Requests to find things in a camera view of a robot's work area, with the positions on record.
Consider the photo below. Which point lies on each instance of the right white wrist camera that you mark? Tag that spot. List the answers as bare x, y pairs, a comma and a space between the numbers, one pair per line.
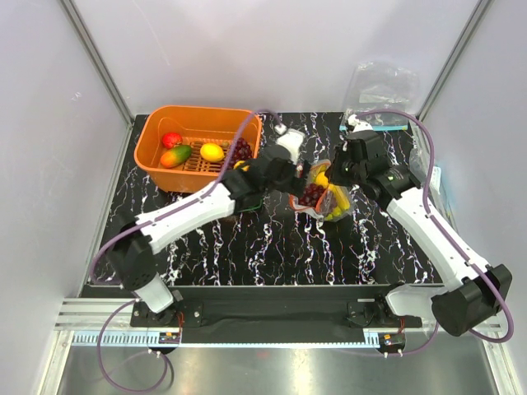
355, 124

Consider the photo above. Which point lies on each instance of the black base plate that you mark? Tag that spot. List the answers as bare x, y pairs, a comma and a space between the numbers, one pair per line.
266, 315

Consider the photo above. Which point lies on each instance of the dark red grape bunch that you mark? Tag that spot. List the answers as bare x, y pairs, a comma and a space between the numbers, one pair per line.
312, 194

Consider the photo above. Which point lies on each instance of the small yellow orange fruit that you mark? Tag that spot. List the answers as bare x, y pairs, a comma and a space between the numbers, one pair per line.
241, 165

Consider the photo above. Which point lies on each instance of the red zip clear bag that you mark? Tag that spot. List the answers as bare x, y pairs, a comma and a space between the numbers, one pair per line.
322, 209

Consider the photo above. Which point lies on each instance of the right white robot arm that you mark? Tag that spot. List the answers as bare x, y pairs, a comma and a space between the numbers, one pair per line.
472, 290

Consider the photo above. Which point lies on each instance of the yellow lemon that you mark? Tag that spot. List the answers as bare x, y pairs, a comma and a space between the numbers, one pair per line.
212, 152

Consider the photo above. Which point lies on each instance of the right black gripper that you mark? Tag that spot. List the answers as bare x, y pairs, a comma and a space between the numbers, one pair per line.
333, 173

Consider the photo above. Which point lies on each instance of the clear plastic bag right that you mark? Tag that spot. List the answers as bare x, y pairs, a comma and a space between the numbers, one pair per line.
419, 164

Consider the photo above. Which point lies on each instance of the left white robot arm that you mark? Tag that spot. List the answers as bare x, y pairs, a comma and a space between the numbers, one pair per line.
132, 252

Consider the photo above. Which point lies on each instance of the yellow pear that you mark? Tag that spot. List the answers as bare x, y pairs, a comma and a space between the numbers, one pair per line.
321, 180

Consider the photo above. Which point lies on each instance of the red apple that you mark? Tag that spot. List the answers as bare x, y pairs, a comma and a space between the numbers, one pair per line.
171, 139

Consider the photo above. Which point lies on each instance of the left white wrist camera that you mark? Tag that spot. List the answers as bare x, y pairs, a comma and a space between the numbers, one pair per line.
290, 139

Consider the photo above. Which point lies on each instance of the orange plastic basket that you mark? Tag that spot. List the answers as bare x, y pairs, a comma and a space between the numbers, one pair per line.
197, 126

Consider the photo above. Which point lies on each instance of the yellow banana bunch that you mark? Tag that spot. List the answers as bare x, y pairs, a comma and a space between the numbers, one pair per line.
340, 203

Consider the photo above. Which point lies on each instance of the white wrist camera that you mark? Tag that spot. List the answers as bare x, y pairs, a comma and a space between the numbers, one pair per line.
355, 124
290, 139

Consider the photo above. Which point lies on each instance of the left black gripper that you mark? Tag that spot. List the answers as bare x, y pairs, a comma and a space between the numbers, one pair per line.
295, 185

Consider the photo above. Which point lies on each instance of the blue zip plastic bag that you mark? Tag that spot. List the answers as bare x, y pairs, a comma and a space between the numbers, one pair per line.
379, 85

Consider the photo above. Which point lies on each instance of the orange green mango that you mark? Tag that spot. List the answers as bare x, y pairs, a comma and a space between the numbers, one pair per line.
176, 156

